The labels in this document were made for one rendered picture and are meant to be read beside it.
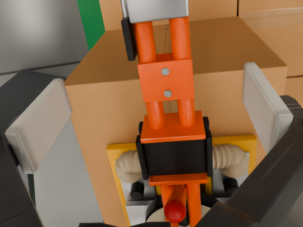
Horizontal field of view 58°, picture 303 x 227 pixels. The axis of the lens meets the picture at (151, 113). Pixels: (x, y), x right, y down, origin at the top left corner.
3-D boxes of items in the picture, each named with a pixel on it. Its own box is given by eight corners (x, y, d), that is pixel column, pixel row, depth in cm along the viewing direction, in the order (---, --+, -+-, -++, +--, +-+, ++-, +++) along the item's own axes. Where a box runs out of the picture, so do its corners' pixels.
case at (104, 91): (233, 170, 110) (261, 270, 75) (135, 174, 114) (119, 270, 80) (239, 15, 79) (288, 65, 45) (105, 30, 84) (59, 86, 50)
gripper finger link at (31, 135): (35, 174, 16) (22, 175, 16) (73, 112, 22) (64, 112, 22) (16, 131, 14) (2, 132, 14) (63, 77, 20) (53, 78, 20)
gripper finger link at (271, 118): (277, 115, 13) (294, 115, 12) (243, 61, 18) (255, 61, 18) (270, 165, 14) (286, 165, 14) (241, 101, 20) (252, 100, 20)
